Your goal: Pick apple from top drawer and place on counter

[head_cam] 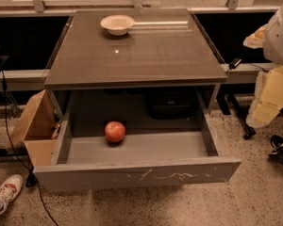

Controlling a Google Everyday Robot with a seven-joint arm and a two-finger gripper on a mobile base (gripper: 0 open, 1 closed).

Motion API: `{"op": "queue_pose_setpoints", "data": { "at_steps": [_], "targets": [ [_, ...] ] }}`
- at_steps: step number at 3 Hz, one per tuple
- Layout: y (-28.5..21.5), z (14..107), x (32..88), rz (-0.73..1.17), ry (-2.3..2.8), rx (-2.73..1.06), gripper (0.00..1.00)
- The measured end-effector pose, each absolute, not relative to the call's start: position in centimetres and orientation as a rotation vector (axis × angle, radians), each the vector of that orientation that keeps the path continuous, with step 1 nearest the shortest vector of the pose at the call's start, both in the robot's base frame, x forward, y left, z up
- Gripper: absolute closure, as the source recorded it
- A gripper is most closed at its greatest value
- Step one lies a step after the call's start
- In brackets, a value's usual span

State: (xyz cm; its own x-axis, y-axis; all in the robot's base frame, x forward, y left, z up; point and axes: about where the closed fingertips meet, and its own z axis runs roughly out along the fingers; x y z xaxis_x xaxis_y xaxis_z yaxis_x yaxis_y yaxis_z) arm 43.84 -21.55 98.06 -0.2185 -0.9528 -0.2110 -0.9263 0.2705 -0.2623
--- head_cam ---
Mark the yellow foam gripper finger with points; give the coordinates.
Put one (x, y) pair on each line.
(256, 39)
(268, 98)

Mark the red apple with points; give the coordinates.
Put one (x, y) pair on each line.
(114, 131)

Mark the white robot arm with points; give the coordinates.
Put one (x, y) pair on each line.
(273, 45)

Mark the black box under counter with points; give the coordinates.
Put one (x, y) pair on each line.
(171, 103)

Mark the grey cabinet counter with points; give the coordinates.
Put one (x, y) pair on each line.
(165, 48)

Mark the open grey top drawer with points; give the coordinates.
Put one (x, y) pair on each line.
(153, 152)

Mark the small black device on ledge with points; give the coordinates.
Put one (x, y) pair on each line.
(234, 64)

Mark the black stand leg with caster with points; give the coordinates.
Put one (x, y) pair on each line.
(223, 100)

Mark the black and white shoe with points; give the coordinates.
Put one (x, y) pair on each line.
(277, 152)

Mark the white bowl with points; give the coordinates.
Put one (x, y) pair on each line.
(117, 25)

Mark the brown paper bag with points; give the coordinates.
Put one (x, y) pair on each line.
(37, 129)

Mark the white and red sneaker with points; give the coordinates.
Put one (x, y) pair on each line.
(11, 188)

